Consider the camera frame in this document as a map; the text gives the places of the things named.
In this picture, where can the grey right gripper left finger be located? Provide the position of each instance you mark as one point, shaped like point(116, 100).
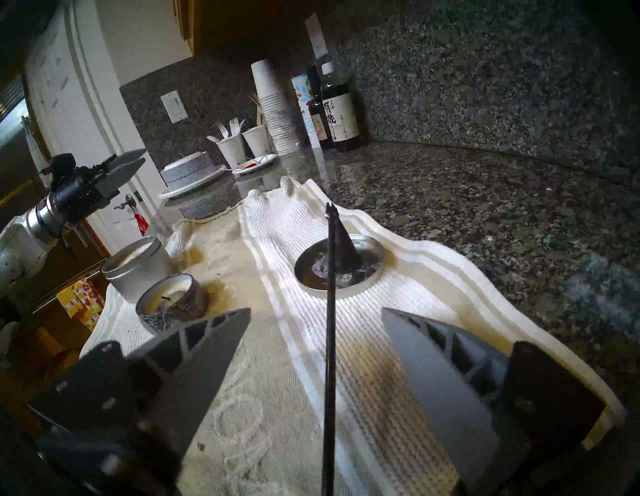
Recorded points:
point(190, 380)

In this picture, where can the stainless steel refrigerator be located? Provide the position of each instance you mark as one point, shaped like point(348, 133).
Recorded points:
point(12, 150)

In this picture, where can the white wall outlet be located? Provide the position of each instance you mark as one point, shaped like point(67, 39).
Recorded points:
point(316, 36)

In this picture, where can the wooden wall cabinet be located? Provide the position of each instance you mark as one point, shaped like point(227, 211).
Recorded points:
point(187, 22)

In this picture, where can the stack of white paper cups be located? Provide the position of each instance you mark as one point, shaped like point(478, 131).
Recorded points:
point(275, 110)

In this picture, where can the white light switch plate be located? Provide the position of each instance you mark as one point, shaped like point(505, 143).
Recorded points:
point(174, 106)

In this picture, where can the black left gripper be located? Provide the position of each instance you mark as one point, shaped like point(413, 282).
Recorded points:
point(80, 197)

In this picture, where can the small patterned tin candle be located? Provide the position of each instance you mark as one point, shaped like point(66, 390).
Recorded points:
point(172, 305)

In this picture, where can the white salt canister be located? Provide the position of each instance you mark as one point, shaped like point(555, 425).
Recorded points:
point(302, 100)

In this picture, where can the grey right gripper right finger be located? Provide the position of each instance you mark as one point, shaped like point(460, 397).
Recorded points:
point(450, 390)

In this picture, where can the bundle of wooden stirrers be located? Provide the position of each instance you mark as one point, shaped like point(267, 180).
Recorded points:
point(257, 107)

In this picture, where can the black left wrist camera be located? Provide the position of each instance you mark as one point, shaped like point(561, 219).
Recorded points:
point(57, 170)

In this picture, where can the white beige striped towel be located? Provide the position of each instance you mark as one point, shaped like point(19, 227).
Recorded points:
point(360, 360)

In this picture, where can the white hanging dish towel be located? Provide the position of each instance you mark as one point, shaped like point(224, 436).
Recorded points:
point(35, 145)

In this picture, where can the soy sauce bottle white cap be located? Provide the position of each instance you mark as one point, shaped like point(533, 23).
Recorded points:
point(342, 120)

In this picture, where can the round silver metal dish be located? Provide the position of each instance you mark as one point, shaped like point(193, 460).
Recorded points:
point(370, 260)

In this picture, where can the stack of paper bowls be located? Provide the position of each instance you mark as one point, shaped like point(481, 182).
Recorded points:
point(187, 167)

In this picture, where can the dark olive oil bottle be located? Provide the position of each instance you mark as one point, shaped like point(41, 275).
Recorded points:
point(317, 125)

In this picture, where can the stack of paper plates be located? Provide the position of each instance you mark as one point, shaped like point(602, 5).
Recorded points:
point(195, 187)

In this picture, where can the white paper cup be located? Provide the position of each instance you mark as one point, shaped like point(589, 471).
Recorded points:
point(257, 141)
point(232, 152)

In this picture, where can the silver tin candle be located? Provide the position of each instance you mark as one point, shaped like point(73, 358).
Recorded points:
point(140, 275)

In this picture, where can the black metal candle snuffer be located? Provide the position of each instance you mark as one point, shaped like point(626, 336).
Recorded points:
point(330, 375)

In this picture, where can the colourful patterned cloth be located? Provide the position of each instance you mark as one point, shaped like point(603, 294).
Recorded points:
point(82, 302)

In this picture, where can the small plate with wrappers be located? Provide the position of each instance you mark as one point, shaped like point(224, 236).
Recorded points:
point(255, 165)

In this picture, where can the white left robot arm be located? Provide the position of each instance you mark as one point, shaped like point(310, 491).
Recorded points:
point(15, 250)

